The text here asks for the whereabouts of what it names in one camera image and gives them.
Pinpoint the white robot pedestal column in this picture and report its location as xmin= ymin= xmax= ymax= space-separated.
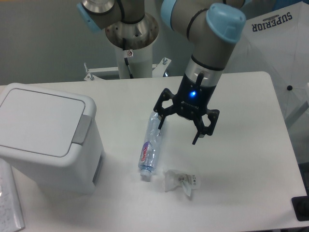
xmin=115 ymin=45 xmax=153 ymax=79

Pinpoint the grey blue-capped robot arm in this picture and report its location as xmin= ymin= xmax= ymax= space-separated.
xmin=77 ymin=0 xmax=246 ymax=138

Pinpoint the black device at table edge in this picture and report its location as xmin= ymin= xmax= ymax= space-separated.
xmin=291 ymin=196 xmax=309 ymax=221

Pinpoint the white push-lid trash can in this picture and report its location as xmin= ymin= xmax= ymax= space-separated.
xmin=0 ymin=83 xmax=104 ymax=194

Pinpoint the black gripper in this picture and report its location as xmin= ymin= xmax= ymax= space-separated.
xmin=154 ymin=73 xmax=220 ymax=145

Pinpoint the black cable on pedestal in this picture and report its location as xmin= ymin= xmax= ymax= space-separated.
xmin=122 ymin=37 xmax=135 ymax=79

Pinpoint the crumpled clear plastic wrapper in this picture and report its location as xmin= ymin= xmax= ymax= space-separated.
xmin=165 ymin=170 xmax=201 ymax=197

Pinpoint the crushed clear plastic bottle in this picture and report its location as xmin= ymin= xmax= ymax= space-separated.
xmin=138 ymin=112 xmax=165 ymax=181

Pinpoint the metallic box at left edge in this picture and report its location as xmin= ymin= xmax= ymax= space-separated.
xmin=0 ymin=159 xmax=25 ymax=232

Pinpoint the white metal base frame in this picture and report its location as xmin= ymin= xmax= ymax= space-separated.
xmin=83 ymin=57 xmax=174 ymax=82

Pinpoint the white umbrella with lettering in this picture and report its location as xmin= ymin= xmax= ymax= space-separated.
xmin=225 ymin=0 xmax=309 ymax=127

